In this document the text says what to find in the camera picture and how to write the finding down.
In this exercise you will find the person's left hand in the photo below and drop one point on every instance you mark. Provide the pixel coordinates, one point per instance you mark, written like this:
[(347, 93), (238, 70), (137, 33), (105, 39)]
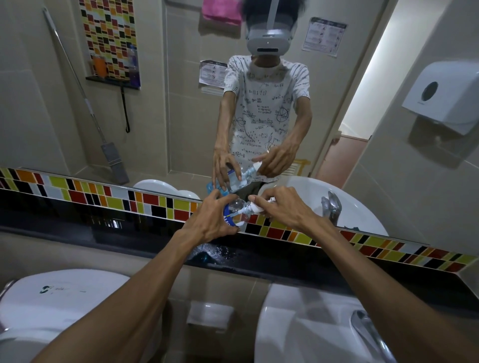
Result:
[(204, 224)]

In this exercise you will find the person's right hand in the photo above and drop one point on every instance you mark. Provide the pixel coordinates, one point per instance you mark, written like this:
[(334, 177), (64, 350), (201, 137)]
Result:
[(290, 209)]

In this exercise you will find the person's left thumb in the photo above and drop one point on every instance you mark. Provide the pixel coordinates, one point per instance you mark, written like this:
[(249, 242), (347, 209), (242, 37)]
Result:
[(230, 229)]

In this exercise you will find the person's right fingers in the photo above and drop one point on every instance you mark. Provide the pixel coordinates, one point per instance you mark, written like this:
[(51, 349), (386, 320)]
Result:
[(264, 201)]

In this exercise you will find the white spray nozzle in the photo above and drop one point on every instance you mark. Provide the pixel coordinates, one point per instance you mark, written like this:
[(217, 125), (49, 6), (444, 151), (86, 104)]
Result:
[(255, 209)]

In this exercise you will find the clear bottle with blue label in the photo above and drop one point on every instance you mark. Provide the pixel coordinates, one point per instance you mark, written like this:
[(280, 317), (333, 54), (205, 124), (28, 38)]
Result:
[(236, 208)]

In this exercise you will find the person's left forearm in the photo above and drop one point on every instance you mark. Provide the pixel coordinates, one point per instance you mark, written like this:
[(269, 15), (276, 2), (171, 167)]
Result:
[(123, 306)]

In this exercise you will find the person's right forearm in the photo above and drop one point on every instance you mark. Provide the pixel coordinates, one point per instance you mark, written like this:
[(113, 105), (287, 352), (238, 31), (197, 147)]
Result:
[(381, 295)]

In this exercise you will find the white ceramic sink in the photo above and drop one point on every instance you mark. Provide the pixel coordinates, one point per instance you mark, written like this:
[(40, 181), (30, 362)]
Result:
[(299, 329)]

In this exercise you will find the chrome faucet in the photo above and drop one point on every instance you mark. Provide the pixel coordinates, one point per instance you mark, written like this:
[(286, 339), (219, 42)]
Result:
[(368, 333)]

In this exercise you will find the white toilet tank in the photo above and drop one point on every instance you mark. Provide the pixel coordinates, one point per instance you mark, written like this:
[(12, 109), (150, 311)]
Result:
[(56, 303)]

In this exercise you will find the white paper towel dispenser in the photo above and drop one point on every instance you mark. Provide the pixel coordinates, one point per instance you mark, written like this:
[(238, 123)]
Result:
[(445, 93)]

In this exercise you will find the white wall box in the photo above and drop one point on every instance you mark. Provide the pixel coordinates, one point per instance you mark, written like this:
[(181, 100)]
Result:
[(209, 316)]

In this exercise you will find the large wall mirror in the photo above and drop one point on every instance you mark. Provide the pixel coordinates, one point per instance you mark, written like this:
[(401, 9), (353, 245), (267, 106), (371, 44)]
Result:
[(179, 123)]

